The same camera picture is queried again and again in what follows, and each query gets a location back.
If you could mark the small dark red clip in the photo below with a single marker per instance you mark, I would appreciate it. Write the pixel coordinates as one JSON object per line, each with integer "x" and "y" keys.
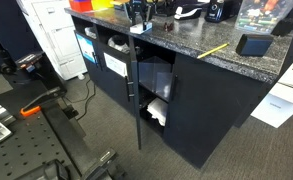
{"x": 168, "y": 26}

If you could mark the black desk organiser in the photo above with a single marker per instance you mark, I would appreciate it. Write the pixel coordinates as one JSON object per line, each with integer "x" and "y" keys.
{"x": 165, "y": 9}

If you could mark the clear plastic bin with supplies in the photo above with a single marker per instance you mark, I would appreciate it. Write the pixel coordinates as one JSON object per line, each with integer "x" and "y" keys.
{"x": 264, "y": 15}

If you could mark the open black cabinet door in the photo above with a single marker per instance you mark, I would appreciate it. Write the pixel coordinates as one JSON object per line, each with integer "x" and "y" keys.
{"x": 135, "y": 93}

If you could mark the clear plastic box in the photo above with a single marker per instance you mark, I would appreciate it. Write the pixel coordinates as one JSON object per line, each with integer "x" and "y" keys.
{"x": 156, "y": 78}

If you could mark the yellow plastic container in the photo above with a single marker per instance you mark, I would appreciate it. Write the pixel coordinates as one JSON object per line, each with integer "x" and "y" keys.
{"x": 101, "y": 3}

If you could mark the red plastic container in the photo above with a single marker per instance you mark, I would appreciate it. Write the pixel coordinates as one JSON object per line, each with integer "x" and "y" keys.
{"x": 80, "y": 4}

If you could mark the black cabinet with granite counter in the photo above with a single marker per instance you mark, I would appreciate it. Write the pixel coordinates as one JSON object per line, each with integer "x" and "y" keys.
{"x": 202, "y": 100}

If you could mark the black electric pencil sharpener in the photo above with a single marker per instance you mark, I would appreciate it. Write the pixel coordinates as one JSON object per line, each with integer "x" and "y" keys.
{"x": 216, "y": 10}

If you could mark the dark blue rectangular case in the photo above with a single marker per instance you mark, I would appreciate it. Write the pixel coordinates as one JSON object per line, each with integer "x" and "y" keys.
{"x": 253, "y": 45}

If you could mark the white filing cabinet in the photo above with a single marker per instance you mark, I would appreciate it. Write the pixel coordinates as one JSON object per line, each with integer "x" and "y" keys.
{"x": 56, "y": 36}

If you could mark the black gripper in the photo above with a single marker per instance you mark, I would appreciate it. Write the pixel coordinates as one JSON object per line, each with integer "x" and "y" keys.
{"x": 137, "y": 4}

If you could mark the blue and white paper label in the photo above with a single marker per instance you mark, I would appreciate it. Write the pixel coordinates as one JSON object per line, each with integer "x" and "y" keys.
{"x": 86, "y": 48}

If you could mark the black metal beam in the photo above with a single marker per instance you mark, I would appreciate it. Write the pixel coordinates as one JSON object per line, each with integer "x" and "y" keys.
{"x": 69, "y": 140}

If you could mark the white plastic bag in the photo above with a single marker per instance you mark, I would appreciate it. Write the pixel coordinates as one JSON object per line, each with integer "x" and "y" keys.
{"x": 118, "y": 43}

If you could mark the yellow pencil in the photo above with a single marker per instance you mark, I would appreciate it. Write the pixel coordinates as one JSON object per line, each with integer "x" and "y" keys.
{"x": 212, "y": 50}

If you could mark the white paper stack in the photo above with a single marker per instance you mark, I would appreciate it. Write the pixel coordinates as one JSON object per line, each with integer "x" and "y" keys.
{"x": 158, "y": 110}

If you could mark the black perforated breadboard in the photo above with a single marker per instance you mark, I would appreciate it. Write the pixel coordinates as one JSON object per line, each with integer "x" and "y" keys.
{"x": 26, "y": 150}

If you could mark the flat white cardboard box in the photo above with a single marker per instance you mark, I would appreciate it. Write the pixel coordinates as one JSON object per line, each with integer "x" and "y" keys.
{"x": 279, "y": 105}

